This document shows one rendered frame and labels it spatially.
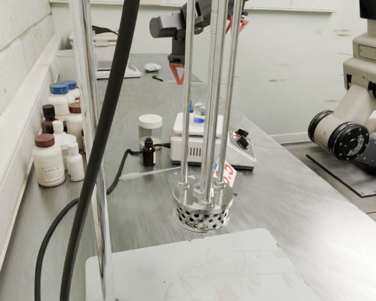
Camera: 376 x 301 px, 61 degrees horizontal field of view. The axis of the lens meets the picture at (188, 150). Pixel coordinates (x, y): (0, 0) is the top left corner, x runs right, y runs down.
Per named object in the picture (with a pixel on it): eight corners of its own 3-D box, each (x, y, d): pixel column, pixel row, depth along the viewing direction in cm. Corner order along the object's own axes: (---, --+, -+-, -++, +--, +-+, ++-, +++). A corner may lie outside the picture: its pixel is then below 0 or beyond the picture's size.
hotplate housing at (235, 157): (249, 147, 85) (253, 119, 82) (255, 171, 74) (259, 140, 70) (168, 141, 87) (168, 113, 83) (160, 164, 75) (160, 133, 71)
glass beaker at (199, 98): (186, 123, 76) (188, 91, 73) (202, 119, 80) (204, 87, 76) (204, 131, 72) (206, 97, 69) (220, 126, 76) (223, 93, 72)
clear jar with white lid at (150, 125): (166, 147, 83) (167, 118, 80) (150, 154, 79) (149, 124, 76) (151, 140, 87) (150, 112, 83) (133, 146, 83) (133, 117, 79)
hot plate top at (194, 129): (224, 118, 82) (224, 114, 81) (225, 137, 71) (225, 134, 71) (178, 115, 82) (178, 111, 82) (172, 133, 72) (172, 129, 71)
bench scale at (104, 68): (142, 78, 148) (142, 67, 145) (83, 80, 139) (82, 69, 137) (134, 69, 163) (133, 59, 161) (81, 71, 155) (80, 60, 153)
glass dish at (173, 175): (170, 171, 72) (170, 163, 71) (194, 175, 71) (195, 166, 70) (163, 184, 67) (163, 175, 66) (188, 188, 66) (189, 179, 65)
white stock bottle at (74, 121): (96, 147, 81) (92, 106, 77) (72, 151, 79) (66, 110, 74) (89, 138, 86) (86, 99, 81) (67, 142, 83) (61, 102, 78)
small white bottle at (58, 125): (55, 159, 75) (50, 125, 71) (54, 153, 77) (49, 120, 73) (71, 157, 76) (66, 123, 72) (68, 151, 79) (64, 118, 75)
